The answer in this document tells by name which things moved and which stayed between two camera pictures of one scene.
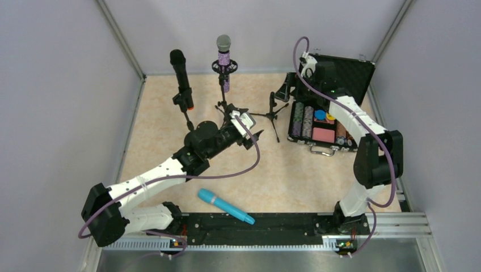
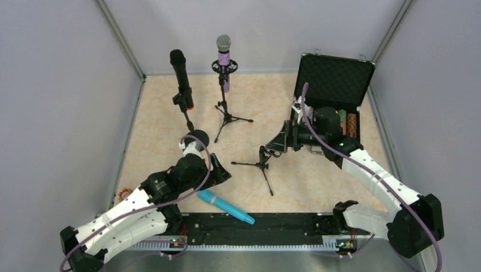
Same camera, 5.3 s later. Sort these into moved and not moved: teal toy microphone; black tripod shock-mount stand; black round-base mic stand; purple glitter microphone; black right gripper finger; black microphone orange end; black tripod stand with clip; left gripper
Moved: black tripod stand with clip; left gripper; black right gripper finger
Not moved: purple glitter microphone; teal toy microphone; black tripod shock-mount stand; black round-base mic stand; black microphone orange end
